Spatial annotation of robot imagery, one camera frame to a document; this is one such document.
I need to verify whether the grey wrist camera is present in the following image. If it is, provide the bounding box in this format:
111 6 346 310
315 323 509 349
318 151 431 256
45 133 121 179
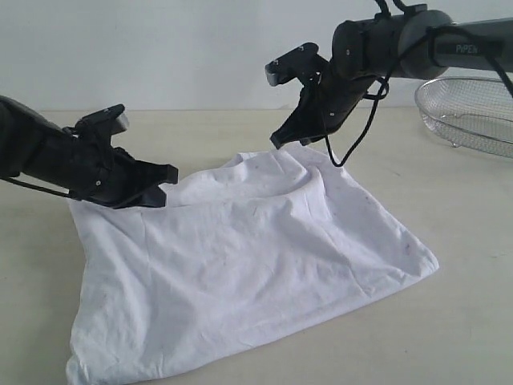
265 42 328 87
63 103 129 146

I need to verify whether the metal wire mesh basket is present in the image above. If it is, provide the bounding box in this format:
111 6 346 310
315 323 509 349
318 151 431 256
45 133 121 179
414 76 512 158

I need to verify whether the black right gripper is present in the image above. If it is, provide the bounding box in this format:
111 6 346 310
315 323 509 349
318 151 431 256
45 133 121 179
270 79 341 149

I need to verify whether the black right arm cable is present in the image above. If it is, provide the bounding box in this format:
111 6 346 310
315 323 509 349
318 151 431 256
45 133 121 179
308 0 513 168

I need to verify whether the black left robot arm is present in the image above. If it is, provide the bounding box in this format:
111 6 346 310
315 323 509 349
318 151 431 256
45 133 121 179
1 96 179 209

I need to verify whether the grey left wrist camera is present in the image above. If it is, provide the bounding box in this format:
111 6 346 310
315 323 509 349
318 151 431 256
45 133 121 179
63 103 129 146

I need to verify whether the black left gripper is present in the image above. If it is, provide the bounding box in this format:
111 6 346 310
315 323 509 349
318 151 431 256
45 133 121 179
69 148 179 209

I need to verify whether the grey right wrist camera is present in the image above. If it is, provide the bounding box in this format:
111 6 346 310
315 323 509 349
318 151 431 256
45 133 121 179
265 42 328 87

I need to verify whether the white t-shirt red logo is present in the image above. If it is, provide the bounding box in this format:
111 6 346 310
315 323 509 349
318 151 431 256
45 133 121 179
66 145 439 384

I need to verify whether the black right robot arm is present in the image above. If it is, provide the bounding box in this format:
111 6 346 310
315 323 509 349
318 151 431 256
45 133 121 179
265 4 512 148

